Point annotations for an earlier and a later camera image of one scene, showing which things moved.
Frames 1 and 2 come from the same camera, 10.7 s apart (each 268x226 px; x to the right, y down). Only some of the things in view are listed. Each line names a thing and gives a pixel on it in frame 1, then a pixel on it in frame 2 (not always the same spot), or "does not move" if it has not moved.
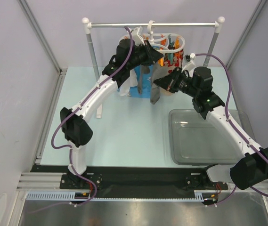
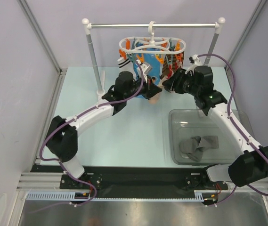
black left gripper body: (141, 54) → (146, 90)
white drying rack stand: (87, 26) does not move
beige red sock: (173, 61) → (153, 100)
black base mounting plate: (137, 182) does not move
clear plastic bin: (194, 141) does not move
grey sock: (158, 71) → (209, 142)
